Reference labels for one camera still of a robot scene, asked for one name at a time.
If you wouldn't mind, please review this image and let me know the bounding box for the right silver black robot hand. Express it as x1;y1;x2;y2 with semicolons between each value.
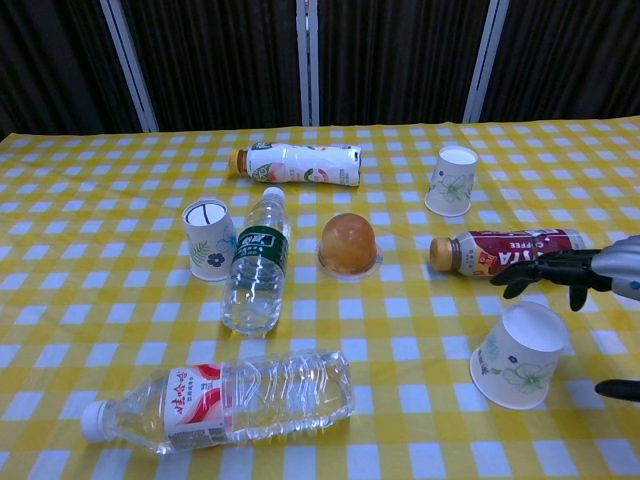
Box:
490;233;640;401

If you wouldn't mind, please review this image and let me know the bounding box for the short wide floral paper cup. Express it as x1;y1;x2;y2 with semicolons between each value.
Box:
469;299;572;411

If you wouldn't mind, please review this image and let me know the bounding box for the tall floral paper cup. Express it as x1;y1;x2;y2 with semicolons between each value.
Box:
424;145;480;218

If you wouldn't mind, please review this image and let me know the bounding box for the paper cup with black circle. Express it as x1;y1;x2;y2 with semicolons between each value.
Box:
182;198;239;283

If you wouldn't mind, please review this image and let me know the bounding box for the orange jelly cup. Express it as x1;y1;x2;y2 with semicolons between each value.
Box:
315;212;386;279

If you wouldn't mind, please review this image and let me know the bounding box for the red Costa coffee bottle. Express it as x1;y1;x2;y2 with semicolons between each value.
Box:
429;228;588;279

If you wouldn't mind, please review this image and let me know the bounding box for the yellow white checkered tablecloth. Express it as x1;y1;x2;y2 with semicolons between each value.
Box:
0;115;640;480

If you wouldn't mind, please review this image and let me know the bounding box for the white peach drink bottle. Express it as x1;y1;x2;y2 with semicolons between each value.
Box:
228;141;363;188

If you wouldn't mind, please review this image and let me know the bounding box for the green label water bottle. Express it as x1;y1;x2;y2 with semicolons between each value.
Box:
220;186;293;338

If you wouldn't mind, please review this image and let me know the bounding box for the red label water bottle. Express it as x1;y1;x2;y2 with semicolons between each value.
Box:
80;349;357;457

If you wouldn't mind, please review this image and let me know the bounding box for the white partition post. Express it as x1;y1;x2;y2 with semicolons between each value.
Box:
295;0;322;128
461;0;512;125
99;0;161;134

